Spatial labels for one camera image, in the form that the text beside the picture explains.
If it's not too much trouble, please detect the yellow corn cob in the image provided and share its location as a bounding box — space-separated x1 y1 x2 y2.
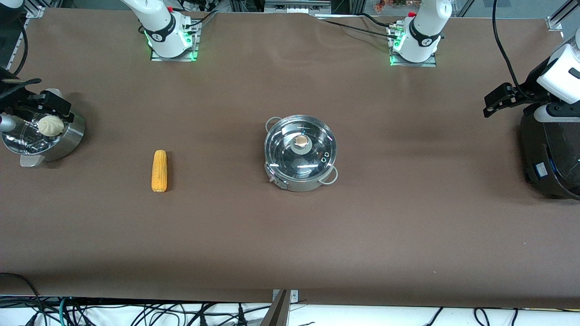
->
151 150 168 192

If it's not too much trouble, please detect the glass pot lid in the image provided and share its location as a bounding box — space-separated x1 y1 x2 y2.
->
265 115 338 182

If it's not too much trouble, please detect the steel steamer pot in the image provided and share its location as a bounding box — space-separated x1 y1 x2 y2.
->
1 88 86 167

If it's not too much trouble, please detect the white steamed bun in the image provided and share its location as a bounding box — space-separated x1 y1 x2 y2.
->
37 115 63 136

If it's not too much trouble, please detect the black round appliance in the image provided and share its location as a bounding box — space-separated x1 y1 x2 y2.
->
519 106 580 200

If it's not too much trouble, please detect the orange decoration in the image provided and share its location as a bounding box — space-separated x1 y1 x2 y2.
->
374 0 411 13

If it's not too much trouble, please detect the grey metal box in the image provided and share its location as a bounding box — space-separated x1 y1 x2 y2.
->
264 0 332 14

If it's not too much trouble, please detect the aluminium frame rail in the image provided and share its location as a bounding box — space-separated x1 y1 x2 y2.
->
553 0 580 28
8 18 29 84

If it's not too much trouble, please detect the steel pot with grey handles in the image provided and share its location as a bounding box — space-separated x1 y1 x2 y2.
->
264 115 339 192

